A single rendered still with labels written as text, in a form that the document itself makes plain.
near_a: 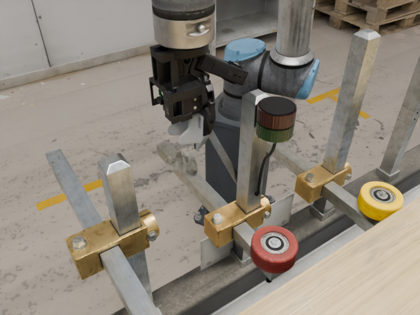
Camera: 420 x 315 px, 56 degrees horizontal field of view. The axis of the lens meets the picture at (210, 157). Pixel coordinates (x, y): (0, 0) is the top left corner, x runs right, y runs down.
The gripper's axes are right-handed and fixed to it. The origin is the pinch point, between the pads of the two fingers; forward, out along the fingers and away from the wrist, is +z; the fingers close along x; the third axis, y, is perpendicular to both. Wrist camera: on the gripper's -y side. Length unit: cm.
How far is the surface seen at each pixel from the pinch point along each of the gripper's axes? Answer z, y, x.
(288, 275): 38.4, -15.8, 13.7
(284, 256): 9.7, -1.5, 23.2
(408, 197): 39, -64, 13
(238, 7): 80, -199, -249
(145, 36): 86, -102, -251
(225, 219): 13.3, -0.1, 8.6
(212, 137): 0.2, -3.1, -0.2
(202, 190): 14.3, -1.4, -1.5
